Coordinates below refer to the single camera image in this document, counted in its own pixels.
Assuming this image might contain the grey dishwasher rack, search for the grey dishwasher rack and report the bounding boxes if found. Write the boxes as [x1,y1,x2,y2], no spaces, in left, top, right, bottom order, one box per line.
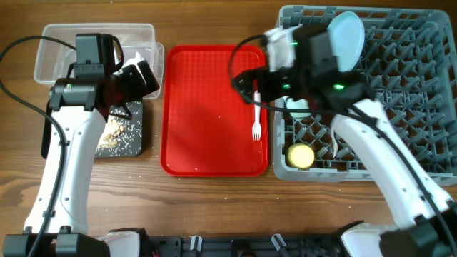
[273,7,456,186]

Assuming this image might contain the light blue plate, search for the light blue plate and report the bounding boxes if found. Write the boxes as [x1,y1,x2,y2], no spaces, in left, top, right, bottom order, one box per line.
[328,11,365,72]

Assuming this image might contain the mint green bowl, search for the mint green bowl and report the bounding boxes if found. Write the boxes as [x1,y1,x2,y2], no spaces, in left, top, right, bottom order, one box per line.
[283,96,311,121]

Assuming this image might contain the red serving tray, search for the red serving tray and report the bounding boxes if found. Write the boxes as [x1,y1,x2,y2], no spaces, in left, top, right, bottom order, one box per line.
[160,44,269,178]

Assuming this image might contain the white plastic fork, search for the white plastic fork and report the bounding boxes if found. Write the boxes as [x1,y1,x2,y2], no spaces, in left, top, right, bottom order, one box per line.
[252,91,262,141]

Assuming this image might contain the black food waste tray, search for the black food waste tray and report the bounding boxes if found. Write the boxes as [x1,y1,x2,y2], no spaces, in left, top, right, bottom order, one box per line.
[40,98,145,160]

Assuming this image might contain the yellow plastic cup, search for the yellow plastic cup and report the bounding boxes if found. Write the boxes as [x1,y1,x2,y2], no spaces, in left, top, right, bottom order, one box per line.
[286,143,315,169]

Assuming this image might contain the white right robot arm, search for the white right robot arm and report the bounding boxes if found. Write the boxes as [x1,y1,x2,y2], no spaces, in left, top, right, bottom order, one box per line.
[230,24,456,256]

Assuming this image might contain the rice and nutshell scraps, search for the rice and nutshell scraps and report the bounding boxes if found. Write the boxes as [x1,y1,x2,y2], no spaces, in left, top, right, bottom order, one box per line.
[96,103,142,156]

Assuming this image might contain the large white napkin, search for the large white napkin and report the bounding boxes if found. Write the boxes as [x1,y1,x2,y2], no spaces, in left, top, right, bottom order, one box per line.
[122,51,145,68]

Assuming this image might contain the white plastic spoon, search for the white plastic spoon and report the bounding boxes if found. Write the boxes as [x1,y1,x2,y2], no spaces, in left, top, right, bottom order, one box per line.
[331,127,338,158]

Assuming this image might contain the clear plastic waste bin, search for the clear plastic waste bin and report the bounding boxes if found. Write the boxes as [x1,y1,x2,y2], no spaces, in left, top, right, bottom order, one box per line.
[34,23,164,88]

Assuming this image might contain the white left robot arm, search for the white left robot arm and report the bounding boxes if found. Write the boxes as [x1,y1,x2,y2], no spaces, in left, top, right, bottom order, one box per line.
[2,33,159,256]

